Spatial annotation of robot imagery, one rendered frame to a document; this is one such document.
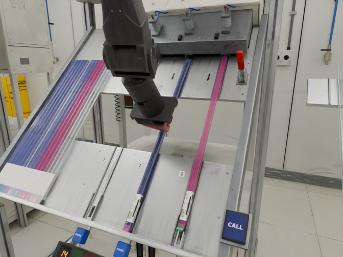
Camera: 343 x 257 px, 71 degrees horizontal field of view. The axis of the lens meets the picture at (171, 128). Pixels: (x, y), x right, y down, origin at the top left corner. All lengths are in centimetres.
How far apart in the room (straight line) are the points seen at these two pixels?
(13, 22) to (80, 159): 129
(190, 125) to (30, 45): 155
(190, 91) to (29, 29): 141
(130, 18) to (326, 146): 223
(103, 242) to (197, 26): 92
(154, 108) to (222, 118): 192
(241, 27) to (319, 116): 173
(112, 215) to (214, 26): 58
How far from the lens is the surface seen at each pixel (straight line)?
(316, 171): 253
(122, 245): 55
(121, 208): 58
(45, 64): 194
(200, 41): 73
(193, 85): 70
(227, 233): 46
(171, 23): 84
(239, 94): 65
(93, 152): 69
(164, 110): 54
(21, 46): 185
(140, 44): 40
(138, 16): 39
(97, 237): 116
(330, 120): 240
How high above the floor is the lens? 107
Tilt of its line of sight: 15 degrees down
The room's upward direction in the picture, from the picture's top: straight up
